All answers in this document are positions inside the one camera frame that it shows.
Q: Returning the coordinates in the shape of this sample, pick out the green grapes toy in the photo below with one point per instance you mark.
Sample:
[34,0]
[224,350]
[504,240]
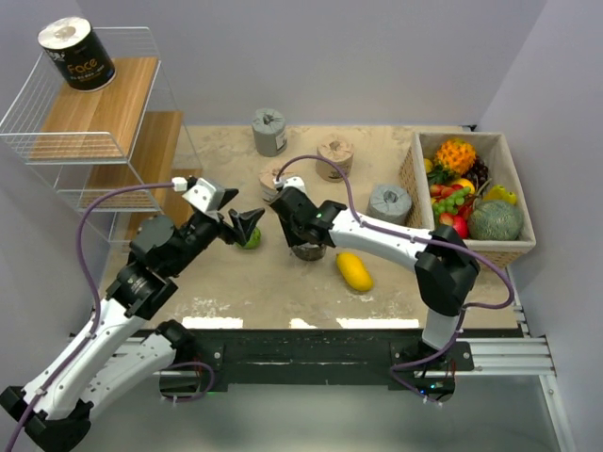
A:
[451,200]

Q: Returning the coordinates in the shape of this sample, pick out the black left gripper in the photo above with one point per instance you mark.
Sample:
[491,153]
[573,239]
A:
[244,222]

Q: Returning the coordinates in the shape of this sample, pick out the red strawberry toy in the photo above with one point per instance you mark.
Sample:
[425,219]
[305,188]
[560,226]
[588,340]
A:
[456,222]

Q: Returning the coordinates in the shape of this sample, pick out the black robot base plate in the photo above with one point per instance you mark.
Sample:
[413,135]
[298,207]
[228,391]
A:
[391,358]

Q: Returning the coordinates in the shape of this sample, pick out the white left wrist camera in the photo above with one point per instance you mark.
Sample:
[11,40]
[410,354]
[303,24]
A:
[202,194]

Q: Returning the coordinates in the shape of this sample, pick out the orange pineapple toy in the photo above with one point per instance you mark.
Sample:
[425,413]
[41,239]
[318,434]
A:
[454,157]

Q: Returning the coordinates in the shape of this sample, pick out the aluminium rail frame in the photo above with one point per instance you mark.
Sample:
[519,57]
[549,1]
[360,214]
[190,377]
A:
[525,356]

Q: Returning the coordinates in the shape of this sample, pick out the white wire wooden shelf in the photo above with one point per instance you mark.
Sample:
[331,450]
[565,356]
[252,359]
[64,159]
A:
[84,145]

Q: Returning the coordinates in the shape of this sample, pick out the black paper towel roll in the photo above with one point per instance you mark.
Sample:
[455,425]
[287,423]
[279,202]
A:
[73,46]
[309,252]

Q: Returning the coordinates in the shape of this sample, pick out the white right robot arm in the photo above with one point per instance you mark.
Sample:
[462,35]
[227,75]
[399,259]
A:
[445,272]

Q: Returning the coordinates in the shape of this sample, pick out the grey paper towel roll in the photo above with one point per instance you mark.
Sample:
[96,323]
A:
[389,203]
[269,135]

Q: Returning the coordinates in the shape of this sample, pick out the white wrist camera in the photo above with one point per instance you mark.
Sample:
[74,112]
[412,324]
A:
[281,183]
[202,194]

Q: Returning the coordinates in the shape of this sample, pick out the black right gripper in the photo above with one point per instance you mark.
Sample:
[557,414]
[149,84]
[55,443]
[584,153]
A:
[292,238]

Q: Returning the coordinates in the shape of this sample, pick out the yellow mango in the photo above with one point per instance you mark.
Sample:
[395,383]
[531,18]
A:
[354,272]

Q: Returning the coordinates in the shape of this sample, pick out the brown paper towel roll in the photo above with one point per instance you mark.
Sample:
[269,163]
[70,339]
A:
[266,178]
[338,150]

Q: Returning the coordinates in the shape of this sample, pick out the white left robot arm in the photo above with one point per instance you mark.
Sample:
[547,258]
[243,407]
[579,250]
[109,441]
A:
[55,409]

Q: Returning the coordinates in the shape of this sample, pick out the green guava fruit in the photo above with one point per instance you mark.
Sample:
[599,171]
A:
[254,241]

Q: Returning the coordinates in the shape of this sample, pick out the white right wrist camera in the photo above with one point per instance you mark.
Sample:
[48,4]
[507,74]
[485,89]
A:
[281,183]

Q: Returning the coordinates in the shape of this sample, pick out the yellow pepper toy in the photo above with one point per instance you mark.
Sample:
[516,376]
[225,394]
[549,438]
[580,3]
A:
[500,193]

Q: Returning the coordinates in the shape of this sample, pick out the dark purple grapes toy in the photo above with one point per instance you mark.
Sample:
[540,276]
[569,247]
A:
[478,174]

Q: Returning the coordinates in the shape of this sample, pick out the green melon toy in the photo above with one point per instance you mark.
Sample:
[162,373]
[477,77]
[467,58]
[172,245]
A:
[495,221]

